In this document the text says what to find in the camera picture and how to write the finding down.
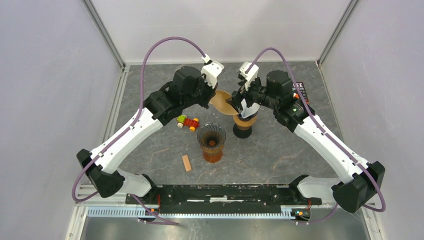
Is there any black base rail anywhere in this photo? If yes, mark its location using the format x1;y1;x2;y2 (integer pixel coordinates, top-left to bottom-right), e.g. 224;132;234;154
125;184;322;214

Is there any light wooden ring holder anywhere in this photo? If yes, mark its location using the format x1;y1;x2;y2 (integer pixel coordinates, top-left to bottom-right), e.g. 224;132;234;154
233;115;258;130

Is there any orange glass carafe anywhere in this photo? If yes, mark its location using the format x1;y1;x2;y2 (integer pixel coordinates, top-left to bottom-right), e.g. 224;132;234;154
203;151;223;163

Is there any small wooden block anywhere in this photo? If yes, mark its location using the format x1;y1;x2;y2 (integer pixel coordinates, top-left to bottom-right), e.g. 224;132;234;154
182;155;192;172

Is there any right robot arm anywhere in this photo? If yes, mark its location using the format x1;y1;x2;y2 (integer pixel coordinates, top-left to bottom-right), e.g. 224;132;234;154
228;70;387;213

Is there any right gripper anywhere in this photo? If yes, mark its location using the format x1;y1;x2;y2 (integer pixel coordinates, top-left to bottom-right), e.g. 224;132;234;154
225;75;279;115

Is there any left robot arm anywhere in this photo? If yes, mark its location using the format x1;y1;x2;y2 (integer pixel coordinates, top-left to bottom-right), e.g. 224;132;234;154
76;62;224;204

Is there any brown paper coffee filter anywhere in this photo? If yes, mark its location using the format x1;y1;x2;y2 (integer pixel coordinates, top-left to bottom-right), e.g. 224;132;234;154
209;90;239;116

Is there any orange black coffee filter box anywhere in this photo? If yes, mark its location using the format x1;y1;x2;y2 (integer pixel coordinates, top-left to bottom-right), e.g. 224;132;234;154
292;81;310;104

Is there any clear smoky ribbed dripper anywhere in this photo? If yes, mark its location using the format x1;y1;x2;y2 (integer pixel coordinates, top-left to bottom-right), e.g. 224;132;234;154
196;123;227;149

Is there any colourful toy brick car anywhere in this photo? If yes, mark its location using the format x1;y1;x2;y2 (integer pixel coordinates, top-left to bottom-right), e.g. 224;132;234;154
176;114;200;132

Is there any blue ribbed plastic dripper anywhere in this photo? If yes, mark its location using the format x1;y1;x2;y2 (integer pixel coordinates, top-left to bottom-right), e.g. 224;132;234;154
237;112;258;122

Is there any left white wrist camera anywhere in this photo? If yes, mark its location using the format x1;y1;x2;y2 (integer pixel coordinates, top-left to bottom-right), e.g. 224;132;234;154
200;54;225;89

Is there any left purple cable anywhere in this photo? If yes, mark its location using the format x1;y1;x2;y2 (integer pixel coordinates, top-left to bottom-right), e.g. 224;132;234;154
71;36;211;204

